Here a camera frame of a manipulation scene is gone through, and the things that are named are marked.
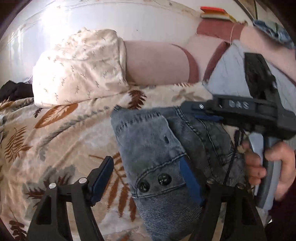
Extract grey denim jeans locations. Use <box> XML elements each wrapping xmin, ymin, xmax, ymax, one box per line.
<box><xmin>111</xmin><ymin>106</ymin><xmax>245</xmax><ymax>240</ymax></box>

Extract right hand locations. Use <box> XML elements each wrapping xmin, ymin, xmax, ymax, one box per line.
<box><xmin>242</xmin><ymin>141</ymin><xmax>295</xmax><ymax>201</ymax></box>

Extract light blue quilted pillow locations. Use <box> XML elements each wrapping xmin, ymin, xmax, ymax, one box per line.
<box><xmin>203</xmin><ymin>39</ymin><xmax>296</xmax><ymax>114</ymax></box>

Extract pink maroon headboard cushion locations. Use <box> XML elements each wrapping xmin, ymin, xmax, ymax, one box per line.
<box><xmin>185</xmin><ymin>19</ymin><xmax>295</xmax><ymax>84</ymax></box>

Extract pink cylindrical bolster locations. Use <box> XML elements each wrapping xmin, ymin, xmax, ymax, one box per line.
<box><xmin>125</xmin><ymin>41</ymin><xmax>199</xmax><ymax>85</ymax></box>

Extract leaf pattern bed blanket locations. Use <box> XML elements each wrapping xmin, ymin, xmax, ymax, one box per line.
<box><xmin>1</xmin><ymin>83</ymin><xmax>212</xmax><ymax>240</ymax></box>

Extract blue cloth on headboard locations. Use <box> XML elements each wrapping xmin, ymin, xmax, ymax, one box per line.
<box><xmin>253</xmin><ymin>20</ymin><xmax>295</xmax><ymax>49</ymax></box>

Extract stack of books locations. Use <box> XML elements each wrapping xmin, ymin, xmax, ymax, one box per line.
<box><xmin>200</xmin><ymin>6</ymin><xmax>237</xmax><ymax>23</ymax></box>

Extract cream floral pillow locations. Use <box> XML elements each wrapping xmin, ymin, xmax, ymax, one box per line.
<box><xmin>32</xmin><ymin>29</ymin><xmax>130</xmax><ymax>108</ymax></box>

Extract black garment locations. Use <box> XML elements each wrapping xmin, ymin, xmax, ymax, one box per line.
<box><xmin>0</xmin><ymin>80</ymin><xmax>34</xmax><ymax>102</ymax></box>

